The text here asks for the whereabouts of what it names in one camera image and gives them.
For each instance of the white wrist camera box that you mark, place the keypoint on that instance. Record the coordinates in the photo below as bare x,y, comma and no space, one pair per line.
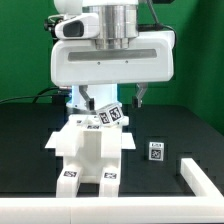
84,26

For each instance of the white chair back frame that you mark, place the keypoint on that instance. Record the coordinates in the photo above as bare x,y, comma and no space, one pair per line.
95,120

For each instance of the white U-shaped fence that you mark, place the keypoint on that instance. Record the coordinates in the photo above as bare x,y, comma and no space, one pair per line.
206,205

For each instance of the white chair seat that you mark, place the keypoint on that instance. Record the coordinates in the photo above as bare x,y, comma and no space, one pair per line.
93,148

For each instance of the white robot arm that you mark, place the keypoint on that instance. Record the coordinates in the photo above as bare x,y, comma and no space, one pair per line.
99,45

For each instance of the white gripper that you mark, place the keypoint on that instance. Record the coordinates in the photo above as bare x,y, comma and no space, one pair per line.
149,58

